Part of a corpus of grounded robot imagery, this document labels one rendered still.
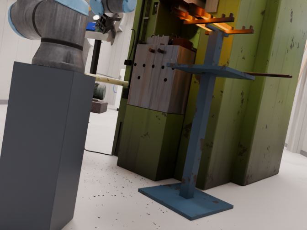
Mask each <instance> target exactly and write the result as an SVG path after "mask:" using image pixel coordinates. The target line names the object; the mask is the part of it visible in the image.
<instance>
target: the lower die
mask: <svg viewBox="0 0 307 230"><path fill-rule="evenodd" d="M170 39H172V37H170V36H166V35H163V36H162V37H159V35H158V36H152V37H148V38H147V43H146V44H147V45H160V44H161V43H162V44H165V45H172V44H170V43H169V40H170ZM193 49H194V50H196V51H197V49H196V48H194V47H193Z"/></svg>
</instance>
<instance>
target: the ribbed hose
mask: <svg viewBox="0 0 307 230"><path fill-rule="evenodd" d="M144 4H145V0H143V1H142V6H141V12H140V17H139V23H138V30H137V35H136V41H135V46H134V47H135V48H134V53H133V58H132V64H131V70H130V76H129V85H128V88H127V89H126V88H123V93H122V98H124V99H128V94H129V89H130V83H131V78H132V71H133V65H134V59H135V54H136V49H137V44H138V39H139V33H140V27H141V22H142V16H143V10H144Z"/></svg>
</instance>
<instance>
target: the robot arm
mask: <svg viewBox="0 0 307 230"><path fill-rule="evenodd" d="M136 4H137V0H90V8H91V10H92V11H93V13H94V14H96V15H98V16H100V15H101V17H100V19H97V21H96V24H95V26H93V27H95V29H96V28H98V29H99V30H100V31H101V32H102V33H103V34H106V33H107V32H108V31H109V30H111V31H109V32H108V38H107V40H106V41H107V42H111V46H112V45H113V43H114V40H115V36H116V30H115V25H114V21H120V20H121V17H120V16H119V13H129V12H133V11H134V9H135V8H136ZM88 12H89V5H88V3H87V2H86V1H84V0H17V1H16V2H14V3H13V4H12V5H11V6H10V7H9V10H8V22H9V24H10V26H11V28H12V30H13V31H14V32H15V33H16V34H17V35H19V36H21V37H23V38H27V39H30V40H41V43H40V46H39V48H38V50H37V51H36V53H35V55H34V56H33V58H32V64H35V65H40V66H45V67H51V68H58V69H64V70H69V71H75V72H78V73H83V74H84V73H85V65H84V60H83V55H82V52H83V46H84V40H85V32H86V26H87V20H88V16H89V15H88Z"/></svg>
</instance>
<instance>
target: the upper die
mask: <svg viewBox="0 0 307 230"><path fill-rule="evenodd" d="M159 1H161V2H162V3H164V4H166V5H167V6H169V7H171V3H172V2H177V1H180V2H182V3H183V4H185V5H186V6H188V7H190V4H189V3H195V4H196V5H198V6H200V7H201V8H202V9H205V4H206V2H205V1H204V0H159Z"/></svg>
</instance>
